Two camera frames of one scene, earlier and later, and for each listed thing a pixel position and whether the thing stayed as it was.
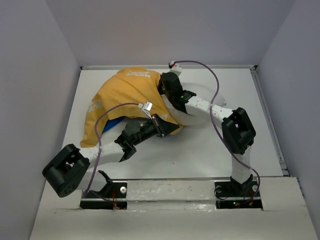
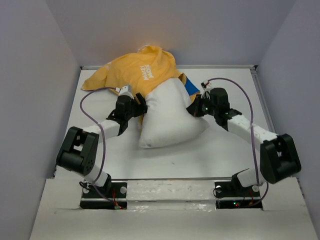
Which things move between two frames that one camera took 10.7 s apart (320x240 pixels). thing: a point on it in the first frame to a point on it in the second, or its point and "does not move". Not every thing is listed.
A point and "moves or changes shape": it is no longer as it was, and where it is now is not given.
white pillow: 202,91 moves or changes shape
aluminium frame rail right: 270,121 does not move
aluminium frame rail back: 165,67 does not move
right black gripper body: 161,91 to 208,109
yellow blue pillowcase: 130,85 to 137,71
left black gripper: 162,128 to 141,109
